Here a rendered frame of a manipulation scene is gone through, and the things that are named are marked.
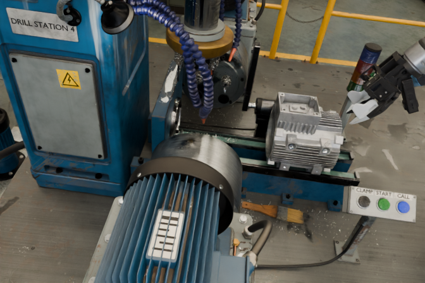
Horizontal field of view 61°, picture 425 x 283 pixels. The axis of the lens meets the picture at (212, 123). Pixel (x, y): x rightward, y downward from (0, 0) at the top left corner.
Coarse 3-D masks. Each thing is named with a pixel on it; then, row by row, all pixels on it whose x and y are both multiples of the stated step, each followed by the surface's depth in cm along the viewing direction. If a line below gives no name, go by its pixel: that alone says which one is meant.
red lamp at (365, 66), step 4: (360, 60) 129; (360, 64) 129; (364, 64) 128; (368, 64) 128; (372, 64) 127; (356, 68) 132; (360, 68) 130; (364, 68) 129; (372, 68) 129; (360, 72) 130; (368, 72) 129
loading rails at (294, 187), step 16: (192, 128) 128; (240, 144) 125; (256, 144) 126; (256, 160) 120; (336, 160) 126; (352, 160) 125; (256, 176) 120; (272, 176) 119; (288, 176) 118; (304, 176) 118; (320, 176) 117; (336, 176) 117; (352, 176) 119; (256, 192) 125; (272, 192) 124; (288, 192) 123; (304, 192) 122; (320, 192) 122; (336, 192) 121; (336, 208) 121
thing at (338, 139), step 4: (276, 128) 107; (280, 128) 107; (276, 132) 107; (280, 132) 107; (280, 136) 107; (336, 136) 107; (340, 136) 107; (336, 140) 107; (340, 140) 107; (340, 144) 107; (268, 160) 114; (272, 164) 114; (324, 168) 114
